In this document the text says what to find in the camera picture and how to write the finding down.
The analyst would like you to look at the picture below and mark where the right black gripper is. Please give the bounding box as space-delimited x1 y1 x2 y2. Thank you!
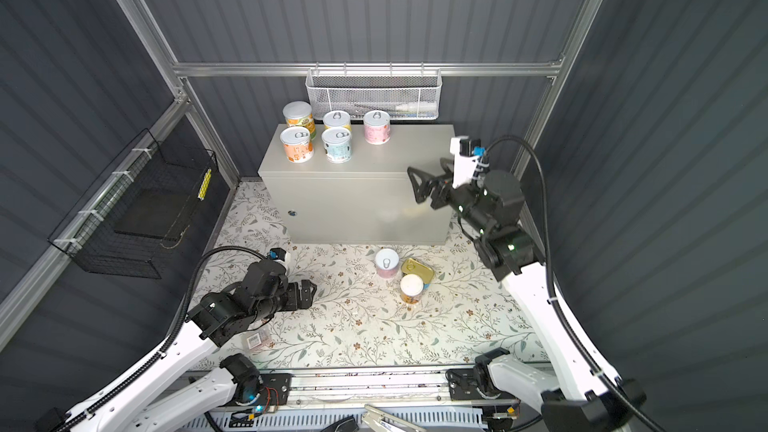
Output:
409 156 490 239

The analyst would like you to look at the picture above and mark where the pink label can front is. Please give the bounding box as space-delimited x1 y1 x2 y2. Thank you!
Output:
363 110 391 145

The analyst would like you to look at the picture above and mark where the pink label can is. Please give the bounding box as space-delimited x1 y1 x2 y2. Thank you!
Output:
374 248 400 279
363 110 391 145

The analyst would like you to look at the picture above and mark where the blue grey label can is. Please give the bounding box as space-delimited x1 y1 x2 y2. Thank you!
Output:
321 127 352 164

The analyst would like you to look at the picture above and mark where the orange can plain lid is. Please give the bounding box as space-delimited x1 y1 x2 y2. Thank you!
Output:
400 274 424 304

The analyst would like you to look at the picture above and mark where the yellow label can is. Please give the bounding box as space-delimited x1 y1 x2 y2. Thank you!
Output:
323 110 352 131

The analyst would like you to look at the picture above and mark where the orange peach label can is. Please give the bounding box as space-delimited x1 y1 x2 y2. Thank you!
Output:
280 126 314 164

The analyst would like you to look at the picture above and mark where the green orange label can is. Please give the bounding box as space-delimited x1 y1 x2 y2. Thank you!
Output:
282 101 316 140

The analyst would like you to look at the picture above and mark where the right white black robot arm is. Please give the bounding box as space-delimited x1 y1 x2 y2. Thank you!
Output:
407 160 646 431

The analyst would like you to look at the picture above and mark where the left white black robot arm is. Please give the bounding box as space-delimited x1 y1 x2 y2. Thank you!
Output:
34 259 317 431

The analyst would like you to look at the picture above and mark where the grey metal cabinet box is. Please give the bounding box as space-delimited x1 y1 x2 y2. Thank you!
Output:
258 123 455 245

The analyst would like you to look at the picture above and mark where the small clear plastic box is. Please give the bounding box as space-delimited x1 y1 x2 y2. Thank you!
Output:
243 330 271 353

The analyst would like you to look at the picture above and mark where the gold flat sardine tin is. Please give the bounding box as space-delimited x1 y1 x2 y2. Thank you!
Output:
401 258 435 287

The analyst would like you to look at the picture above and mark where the pink label can back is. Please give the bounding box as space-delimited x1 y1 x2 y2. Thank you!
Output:
374 248 400 279

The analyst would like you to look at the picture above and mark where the yellow tag on basket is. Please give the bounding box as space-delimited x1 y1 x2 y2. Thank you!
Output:
197 168 212 201

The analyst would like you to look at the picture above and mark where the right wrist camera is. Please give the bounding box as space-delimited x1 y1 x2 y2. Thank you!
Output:
449 136 488 189

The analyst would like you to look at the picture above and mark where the white wire mesh basket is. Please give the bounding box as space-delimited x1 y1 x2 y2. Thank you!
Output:
305 70 443 121

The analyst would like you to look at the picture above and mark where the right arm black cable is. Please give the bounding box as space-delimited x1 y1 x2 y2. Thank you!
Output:
482 134 667 432

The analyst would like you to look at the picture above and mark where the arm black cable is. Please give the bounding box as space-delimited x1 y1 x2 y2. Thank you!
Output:
53 245 268 432
482 134 667 432

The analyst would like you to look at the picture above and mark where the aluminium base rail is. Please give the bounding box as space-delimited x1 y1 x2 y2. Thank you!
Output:
128 365 607 412

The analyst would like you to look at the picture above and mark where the black wire wall basket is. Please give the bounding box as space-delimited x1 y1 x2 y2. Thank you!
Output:
48 131 219 279

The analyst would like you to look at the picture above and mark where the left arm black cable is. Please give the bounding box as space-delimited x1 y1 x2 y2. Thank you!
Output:
53 245 268 432

